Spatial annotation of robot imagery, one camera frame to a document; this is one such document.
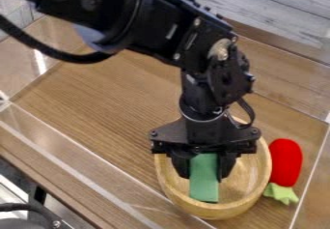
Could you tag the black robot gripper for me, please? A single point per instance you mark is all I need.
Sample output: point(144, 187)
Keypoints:
point(184, 138)

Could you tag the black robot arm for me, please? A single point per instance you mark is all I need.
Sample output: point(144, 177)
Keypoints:
point(180, 33)

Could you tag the red plush strawberry toy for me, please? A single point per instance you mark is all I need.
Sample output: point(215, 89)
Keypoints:
point(287, 161)

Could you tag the black metal table bracket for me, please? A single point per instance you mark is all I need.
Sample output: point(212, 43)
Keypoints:
point(41, 215)

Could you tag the brown wooden bowl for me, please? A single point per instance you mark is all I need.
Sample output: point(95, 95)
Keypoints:
point(239, 190)

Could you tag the green rectangular block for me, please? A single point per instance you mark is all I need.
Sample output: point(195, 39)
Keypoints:
point(203, 180)

